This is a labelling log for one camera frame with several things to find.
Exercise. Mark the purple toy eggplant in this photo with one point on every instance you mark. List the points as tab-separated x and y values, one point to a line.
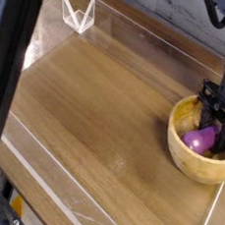
202	140

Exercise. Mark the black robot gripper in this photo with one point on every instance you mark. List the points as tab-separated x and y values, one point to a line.
212	98

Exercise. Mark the clear acrylic tray walls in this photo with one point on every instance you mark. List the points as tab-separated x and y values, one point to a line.
86	139

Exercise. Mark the brown wooden bowl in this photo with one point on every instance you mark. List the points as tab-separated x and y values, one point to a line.
208	168

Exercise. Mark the black clamp with screw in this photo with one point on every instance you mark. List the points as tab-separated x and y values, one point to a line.
8	215

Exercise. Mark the clear acrylic corner bracket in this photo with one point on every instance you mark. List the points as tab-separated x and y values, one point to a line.
79	20

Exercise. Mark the black aluminium frame post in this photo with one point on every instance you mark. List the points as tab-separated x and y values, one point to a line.
5	82

